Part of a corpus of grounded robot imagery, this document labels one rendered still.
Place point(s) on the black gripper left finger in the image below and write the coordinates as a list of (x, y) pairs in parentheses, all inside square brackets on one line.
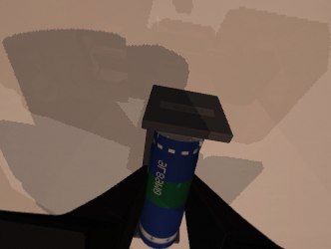
[(109, 221)]

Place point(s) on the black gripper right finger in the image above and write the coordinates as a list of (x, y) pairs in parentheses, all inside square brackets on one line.
[(212, 224)]

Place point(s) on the blue and green battery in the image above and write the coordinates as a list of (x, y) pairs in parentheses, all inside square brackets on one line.
[(171, 168)]

